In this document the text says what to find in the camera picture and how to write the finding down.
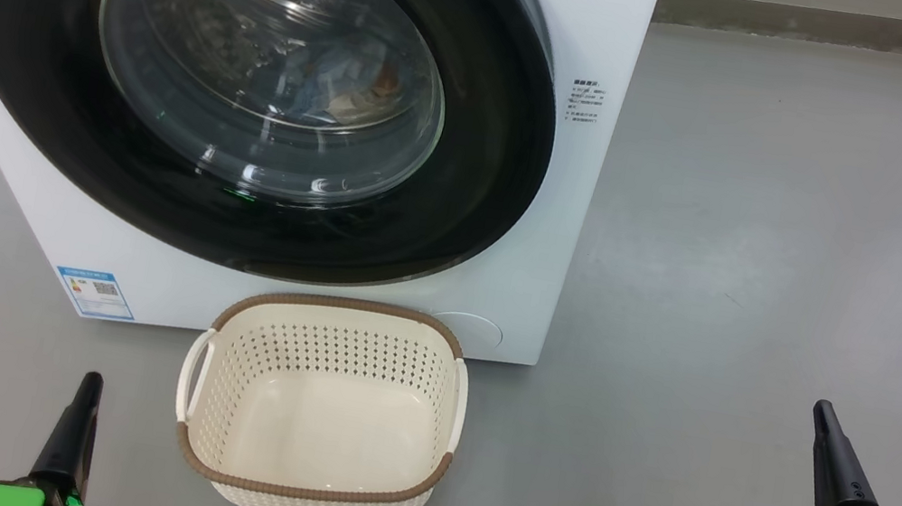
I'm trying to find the black round glass washer door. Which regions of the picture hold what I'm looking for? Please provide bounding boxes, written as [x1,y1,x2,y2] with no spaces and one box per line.
[0,0,579,321]

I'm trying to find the white front-load washing machine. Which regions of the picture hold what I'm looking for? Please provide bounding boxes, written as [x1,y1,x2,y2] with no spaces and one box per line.
[0,0,664,404]

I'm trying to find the blue energy label sticker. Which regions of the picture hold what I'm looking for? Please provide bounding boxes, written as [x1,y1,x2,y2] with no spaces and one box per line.
[49,263,142,325]

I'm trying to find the cream perforated laundry basket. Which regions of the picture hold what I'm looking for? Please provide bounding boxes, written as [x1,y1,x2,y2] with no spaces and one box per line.
[159,273,483,506]

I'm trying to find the round white filter cover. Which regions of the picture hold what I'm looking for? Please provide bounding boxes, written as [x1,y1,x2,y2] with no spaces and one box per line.
[425,306,507,356]

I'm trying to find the printed text label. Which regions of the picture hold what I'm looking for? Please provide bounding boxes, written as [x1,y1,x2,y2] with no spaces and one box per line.
[566,78,606,128]

